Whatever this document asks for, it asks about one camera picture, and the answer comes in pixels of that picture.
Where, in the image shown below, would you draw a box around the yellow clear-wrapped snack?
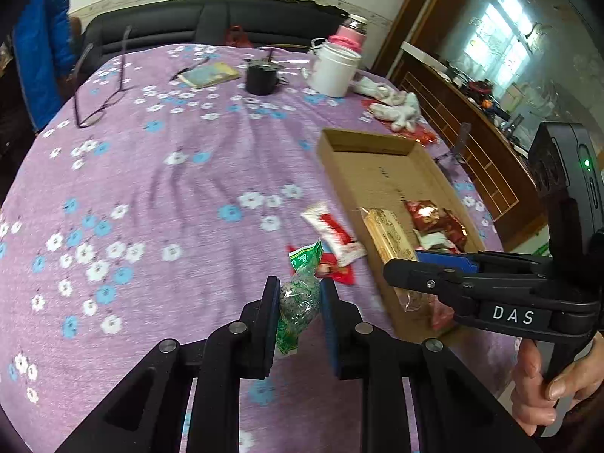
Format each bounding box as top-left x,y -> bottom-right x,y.
394,288 -> 437,314

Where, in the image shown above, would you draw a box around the small red snack packet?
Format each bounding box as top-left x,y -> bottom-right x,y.
315,252 -> 357,286

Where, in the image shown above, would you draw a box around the black phone stand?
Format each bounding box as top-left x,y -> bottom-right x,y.
436,122 -> 473,166

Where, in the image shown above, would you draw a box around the wooden cabinet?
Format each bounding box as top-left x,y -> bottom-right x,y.
399,40 -> 550,251

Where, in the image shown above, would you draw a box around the green twisted snack wrapper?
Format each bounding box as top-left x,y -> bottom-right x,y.
275,240 -> 324,356

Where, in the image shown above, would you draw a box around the person's right hand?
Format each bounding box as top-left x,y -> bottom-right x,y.
511,337 -> 604,437

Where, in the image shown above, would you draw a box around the shallow cardboard box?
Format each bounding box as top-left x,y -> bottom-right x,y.
315,127 -> 487,341

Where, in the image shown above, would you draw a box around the beige cracker packet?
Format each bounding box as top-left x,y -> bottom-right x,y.
361,208 -> 418,265

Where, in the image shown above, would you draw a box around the black cup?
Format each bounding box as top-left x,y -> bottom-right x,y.
244,59 -> 284,96

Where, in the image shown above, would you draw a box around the pink snack packet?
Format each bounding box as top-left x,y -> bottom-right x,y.
429,302 -> 456,333

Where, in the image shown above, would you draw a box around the pink thermos bottle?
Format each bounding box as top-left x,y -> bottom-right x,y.
329,13 -> 369,55

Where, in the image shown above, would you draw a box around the red foil bag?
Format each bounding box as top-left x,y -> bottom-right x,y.
361,99 -> 439,147

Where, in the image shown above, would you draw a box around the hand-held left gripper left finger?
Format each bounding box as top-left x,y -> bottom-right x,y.
57,275 -> 282,453

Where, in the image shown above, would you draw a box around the black pen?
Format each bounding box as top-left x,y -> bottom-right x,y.
169,57 -> 211,81

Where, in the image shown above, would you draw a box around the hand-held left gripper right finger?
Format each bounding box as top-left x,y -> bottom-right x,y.
319,277 -> 541,453

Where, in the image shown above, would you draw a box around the dark red snack packet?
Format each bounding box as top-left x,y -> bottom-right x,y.
436,210 -> 469,252
403,199 -> 456,233

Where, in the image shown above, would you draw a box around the purple floral tablecloth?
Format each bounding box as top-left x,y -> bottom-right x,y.
0,42 -> 520,453

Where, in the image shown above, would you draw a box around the eyeglasses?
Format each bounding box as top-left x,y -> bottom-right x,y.
73,26 -> 133,129

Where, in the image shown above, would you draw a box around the black leather sofa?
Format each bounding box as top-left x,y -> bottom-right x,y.
82,0 -> 352,64

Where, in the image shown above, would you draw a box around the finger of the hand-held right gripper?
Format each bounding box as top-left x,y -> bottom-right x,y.
414,250 -> 554,275
383,258 -> 554,327

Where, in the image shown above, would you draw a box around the white and red snack packet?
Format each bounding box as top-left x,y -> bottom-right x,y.
414,230 -> 458,252
300,202 -> 366,265

